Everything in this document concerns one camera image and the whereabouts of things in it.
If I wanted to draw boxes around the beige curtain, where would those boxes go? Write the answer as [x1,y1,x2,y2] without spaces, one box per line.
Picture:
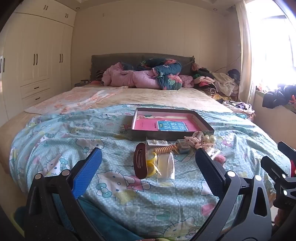
[238,0,255,105]

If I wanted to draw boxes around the clear plastic bag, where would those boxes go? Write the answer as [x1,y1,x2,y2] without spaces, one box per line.
[157,152,175,181]

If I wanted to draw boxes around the purple clothes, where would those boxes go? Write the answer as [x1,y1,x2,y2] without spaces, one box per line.
[222,101,255,114]

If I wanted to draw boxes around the cartoon cat printed blanket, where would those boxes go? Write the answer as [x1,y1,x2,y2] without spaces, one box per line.
[10,104,292,241]

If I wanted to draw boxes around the white cloud hair clip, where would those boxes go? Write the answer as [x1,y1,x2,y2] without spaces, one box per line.
[207,148,221,160]

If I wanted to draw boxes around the brown hair clip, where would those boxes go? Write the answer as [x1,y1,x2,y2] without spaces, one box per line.
[134,142,148,179]

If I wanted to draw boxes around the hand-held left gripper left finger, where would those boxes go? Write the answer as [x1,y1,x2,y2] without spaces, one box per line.
[25,147,104,241]

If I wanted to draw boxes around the pink quilt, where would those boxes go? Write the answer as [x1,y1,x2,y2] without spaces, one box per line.
[102,62,193,88]

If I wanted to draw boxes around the window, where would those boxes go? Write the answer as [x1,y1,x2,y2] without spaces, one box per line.
[245,0,296,93]

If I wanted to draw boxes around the white wardrobe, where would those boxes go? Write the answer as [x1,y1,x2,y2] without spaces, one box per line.
[0,0,77,121]

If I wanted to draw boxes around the dark floral quilt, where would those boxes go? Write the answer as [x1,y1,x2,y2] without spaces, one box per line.
[136,58,183,90]

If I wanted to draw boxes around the bedside table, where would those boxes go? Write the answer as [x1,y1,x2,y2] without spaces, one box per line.
[74,80,93,88]

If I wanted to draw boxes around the pink heart hair clip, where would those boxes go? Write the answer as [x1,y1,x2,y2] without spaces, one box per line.
[203,136,217,149]

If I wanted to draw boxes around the grey headboard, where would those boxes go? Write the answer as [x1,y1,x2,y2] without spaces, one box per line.
[89,54,196,81]

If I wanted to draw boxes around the dark clothes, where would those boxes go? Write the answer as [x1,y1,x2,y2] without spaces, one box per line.
[262,85,296,109]

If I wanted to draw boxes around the yellow hair clip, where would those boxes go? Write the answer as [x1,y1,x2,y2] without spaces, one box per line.
[146,151,162,178]

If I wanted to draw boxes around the shallow cardboard box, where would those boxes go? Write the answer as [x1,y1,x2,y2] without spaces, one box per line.
[129,107,215,142]

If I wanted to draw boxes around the pink floral sheet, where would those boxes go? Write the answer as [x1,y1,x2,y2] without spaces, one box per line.
[24,86,129,115]

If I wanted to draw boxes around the small clear box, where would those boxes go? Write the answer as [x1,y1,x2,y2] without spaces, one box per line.
[176,139,192,154]

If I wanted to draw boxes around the beige bedspread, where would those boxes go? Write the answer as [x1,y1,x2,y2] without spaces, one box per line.
[0,86,281,176]

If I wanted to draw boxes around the orange spiral hair tie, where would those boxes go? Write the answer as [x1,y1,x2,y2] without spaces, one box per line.
[154,144,178,155]

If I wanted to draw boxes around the pile of clothes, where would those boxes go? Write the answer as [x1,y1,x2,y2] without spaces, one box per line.
[191,62,242,102]

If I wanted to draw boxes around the earring card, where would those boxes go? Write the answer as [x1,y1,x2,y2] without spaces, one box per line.
[146,138,173,147]

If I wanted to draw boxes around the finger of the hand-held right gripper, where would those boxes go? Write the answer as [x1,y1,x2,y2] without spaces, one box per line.
[277,141,296,163]
[260,156,296,209]

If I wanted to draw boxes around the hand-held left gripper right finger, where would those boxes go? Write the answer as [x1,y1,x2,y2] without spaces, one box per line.
[192,147,272,241]

